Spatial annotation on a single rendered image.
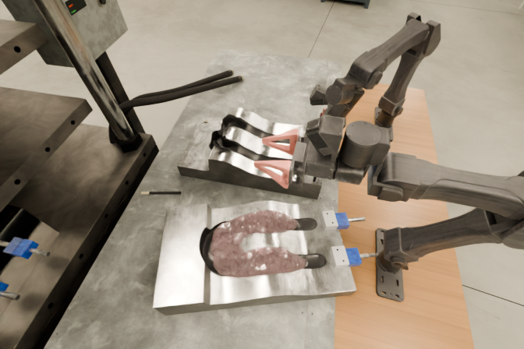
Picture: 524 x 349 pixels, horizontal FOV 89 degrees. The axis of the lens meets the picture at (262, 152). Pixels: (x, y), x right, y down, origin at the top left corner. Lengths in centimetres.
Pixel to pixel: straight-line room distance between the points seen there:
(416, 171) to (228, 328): 59
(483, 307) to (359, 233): 118
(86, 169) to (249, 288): 78
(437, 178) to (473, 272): 154
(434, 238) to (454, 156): 184
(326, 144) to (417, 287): 59
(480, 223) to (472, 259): 141
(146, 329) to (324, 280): 48
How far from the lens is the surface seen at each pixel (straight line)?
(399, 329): 89
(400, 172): 53
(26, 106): 116
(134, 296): 90
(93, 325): 93
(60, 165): 129
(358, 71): 84
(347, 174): 51
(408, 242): 77
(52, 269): 106
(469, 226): 70
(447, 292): 98
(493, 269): 214
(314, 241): 82
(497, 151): 279
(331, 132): 44
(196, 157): 99
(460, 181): 57
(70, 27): 94
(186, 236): 78
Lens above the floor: 161
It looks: 51 degrees down
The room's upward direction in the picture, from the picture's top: straight up
